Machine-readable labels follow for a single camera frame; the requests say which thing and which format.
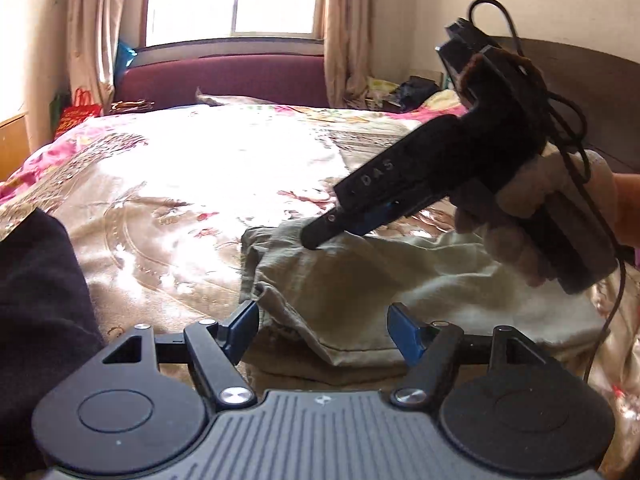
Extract beige curtain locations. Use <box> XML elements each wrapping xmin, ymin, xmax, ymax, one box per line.
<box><xmin>317</xmin><ymin>0</ymin><xmax>377</xmax><ymax>108</ymax></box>
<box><xmin>66</xmin><ymin>0</ymin><xmax>151</xmax><ymax>116</ymax></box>

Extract black cloth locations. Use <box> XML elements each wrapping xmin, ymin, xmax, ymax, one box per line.
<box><xmin>0</xmin><ymin>207</ymin><xmax>107</xmax><ymax>478</ymax></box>

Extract person's right hand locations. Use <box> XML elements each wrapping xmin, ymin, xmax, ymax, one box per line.
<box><xmin>454</xmin><ymin>142</ymin><xmax>617</xmax><ymax>287</ymax></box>

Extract brown bag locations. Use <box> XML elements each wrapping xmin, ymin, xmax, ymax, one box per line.
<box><xmin>109</xmin><ymin>100</ymin><xmax>155</xmax><ymax>114</ymax></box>

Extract grey-green pants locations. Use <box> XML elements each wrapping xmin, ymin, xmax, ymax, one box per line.
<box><xmin>240</xmin><ymin>217</ymin><xmax>611</xmax><ymax>367</ymax></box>

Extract dark clothes pile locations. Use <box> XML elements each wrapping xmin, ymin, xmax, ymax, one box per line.
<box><xmin>392</xmin><ymin>75</ymin><xmax>443</xmax><ymax>111</ymax></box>

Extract pink floral quilt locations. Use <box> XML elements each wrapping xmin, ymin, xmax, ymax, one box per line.
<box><xmin>390</xmin><ymin>87</ymin><xmax>471</xmax><ymax>123</ymax></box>

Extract wooden side cabinet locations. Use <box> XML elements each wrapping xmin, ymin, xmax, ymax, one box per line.
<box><xmin>0</xmin><ymin>112</ymin><xmax>32</xmax><ymax>182</ymax></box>

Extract floral bed sheet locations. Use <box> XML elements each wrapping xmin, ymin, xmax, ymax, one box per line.
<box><xmin>0</xmin><ymin>102</ymin><xmax>640</xmax><ymax>480</ymax></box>

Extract person's right forearm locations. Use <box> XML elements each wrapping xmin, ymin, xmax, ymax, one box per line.
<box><xmin>612</xmin><ymin>172</ymin><xmax>640</xmax><ymax>252</ymax></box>

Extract red bag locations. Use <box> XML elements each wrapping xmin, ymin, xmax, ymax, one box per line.
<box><xmin>54</xmin><ymin>87</ymin><xmax>102</xmax><ymax>138</ymax></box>

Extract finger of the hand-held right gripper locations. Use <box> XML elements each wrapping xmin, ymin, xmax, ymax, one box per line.
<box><xmin>301</xmin><ymin>209</ymin><xmax>363</xmax><ymax>252</ymax></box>
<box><xmin>347</xmin><ymin>201</ymin><xmax>401</xmax><ymax>236</ymax></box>

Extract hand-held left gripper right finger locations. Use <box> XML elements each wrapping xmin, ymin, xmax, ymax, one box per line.
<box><xmin>387</xmin><ymin>303</ymin><xmax>551</xmax><ymax>409</ymax></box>

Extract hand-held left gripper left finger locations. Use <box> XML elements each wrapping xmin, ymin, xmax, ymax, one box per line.
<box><xmin>102</xmin><ymin>301</ymin><xmax>261</xmax><ymax>411</ymax></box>

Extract green bag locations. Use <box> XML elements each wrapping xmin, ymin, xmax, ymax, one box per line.
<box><xmin>49</xmin><ymin>91</ymin><xmax>72</xmax><ymax>127</ymax></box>

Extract white plastic bag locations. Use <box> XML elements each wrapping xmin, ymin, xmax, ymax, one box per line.
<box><xmin>364</xmin><ymin>76</ymin><xmax>402</xmax><ymax>105</ymax></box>

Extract dark wooden headboard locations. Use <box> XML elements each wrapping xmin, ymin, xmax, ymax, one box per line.
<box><xmin>480</xmin><ymin>35</ymin><xmax>640</xmax><ymax>176</ymax></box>

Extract maroon sofa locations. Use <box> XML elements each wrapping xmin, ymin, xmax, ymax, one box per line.
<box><xmin>114</xmin><ymin>52</ymin><xmax>331</xmax><ymax>109</ymax></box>

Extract grey cloth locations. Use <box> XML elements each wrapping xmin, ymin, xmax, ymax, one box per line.
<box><xmin>195</xmin><ymin>87</ymin><xmax>273</xmax><ymax>108</ymax></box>

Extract black cable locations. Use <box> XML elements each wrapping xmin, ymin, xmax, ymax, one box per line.
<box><xmin>467</xmin><ymin>0</ymin><xmax>630</xmax><ymax>382</ymax></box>

